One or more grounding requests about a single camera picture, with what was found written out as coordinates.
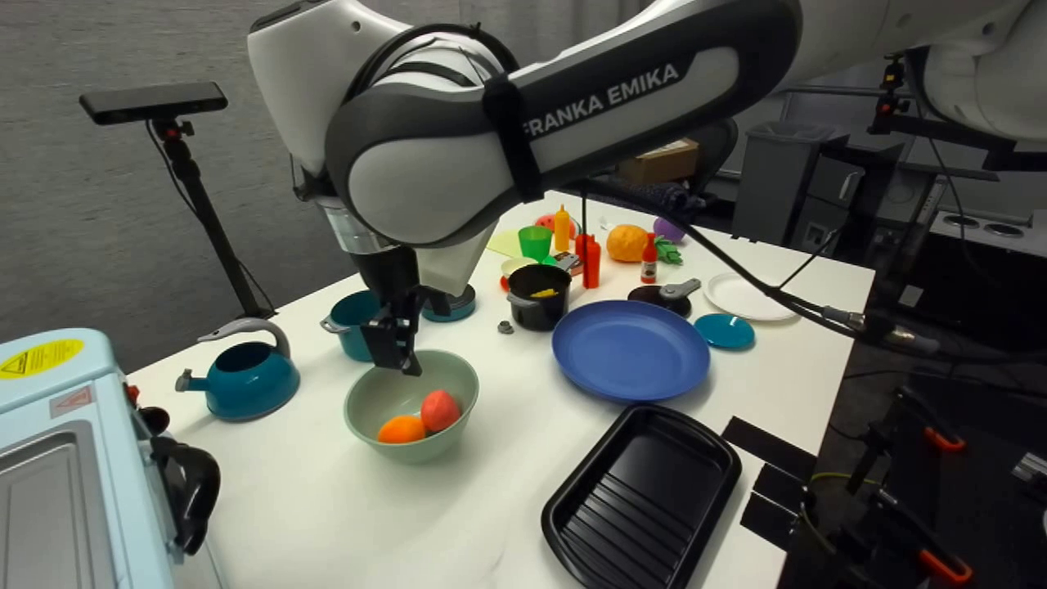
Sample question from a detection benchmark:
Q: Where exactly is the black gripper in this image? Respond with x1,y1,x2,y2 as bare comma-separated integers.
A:
358,245,425,380

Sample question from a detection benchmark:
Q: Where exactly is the pale green bowl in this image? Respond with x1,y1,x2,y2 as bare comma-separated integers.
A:
339,348,481,468

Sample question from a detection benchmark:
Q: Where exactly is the red toy fruit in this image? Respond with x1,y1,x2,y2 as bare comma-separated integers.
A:
420,390,464,438

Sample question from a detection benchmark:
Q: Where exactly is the orange toy fruit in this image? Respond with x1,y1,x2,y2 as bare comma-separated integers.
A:
375,412,430,450

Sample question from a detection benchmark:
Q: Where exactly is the teal toy pot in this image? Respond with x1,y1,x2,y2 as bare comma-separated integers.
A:
319,289,387,368

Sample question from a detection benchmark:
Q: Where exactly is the small teal frying pan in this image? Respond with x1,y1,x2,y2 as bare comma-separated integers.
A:
420,285,481,325

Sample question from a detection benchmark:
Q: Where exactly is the black toy pot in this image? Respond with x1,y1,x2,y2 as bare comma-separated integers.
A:
500,261,576,334

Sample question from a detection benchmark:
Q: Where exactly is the yellow green pad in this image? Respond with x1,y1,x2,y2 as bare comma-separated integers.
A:
483,223,537,261

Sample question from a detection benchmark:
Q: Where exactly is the teal toy kettle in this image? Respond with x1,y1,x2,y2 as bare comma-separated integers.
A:
173,318,305,426

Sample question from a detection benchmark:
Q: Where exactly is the green plastic cup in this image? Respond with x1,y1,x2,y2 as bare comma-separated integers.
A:
515,223,556,265

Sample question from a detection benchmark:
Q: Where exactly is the yellow mustard bottle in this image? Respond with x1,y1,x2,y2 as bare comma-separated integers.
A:
549,202,576,258

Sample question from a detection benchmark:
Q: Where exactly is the red ketchup bottle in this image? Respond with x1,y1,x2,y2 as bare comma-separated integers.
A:
576,230,604,293

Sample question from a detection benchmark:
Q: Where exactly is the large blue plate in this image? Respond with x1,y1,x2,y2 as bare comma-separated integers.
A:
549,297,712,409

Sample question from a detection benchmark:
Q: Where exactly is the small red sauce bottle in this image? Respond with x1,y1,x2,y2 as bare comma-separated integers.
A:
639,233,662,289

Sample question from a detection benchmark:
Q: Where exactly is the black ridged tray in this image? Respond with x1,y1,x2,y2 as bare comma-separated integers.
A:
540,403,743,589

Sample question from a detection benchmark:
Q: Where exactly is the purple toy food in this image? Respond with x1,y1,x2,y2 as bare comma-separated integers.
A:
650,213,691,245

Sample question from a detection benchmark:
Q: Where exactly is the cardboard box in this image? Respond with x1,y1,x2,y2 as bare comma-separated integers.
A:
622,137,705,191

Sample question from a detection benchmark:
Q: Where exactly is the small teal saucer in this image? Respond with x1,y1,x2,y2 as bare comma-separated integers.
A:
691,311,759,354

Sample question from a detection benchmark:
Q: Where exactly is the light blue toy oven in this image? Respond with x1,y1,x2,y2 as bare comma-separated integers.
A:
0,329,183,589

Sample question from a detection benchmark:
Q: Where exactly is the black office chair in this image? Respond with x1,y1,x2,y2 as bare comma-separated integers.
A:
608,116,743,223

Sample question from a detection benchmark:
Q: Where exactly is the black tape strip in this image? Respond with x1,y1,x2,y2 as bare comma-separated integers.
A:
720,415,818,478
736,492,803,552
752,462,811,513

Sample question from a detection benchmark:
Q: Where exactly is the grey bin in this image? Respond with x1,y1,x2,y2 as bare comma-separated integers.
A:
730,112,831,245

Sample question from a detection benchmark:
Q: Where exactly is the black computer cabinet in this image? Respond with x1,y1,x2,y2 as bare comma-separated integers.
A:
783,133,902,265

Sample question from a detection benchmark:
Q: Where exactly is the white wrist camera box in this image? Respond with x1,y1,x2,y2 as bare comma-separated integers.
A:
322,193,387,261

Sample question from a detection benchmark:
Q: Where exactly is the black camera tripod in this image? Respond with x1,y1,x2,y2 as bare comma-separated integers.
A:
144,116,279,325

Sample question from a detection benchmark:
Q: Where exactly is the black pan grey handle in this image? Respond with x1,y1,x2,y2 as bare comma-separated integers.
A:
625,274,705,321

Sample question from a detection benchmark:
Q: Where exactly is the black bar camera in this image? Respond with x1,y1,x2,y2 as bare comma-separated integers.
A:
74,81,230,128

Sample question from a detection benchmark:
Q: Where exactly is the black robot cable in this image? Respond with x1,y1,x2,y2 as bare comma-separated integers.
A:
566,176,1047,364

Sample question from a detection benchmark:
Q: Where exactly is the black clamp orange handle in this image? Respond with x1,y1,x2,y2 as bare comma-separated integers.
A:
869,487,979,589
848,386,972,493

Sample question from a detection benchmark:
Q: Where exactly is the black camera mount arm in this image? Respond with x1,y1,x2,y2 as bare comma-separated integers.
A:
868,48,1047,176

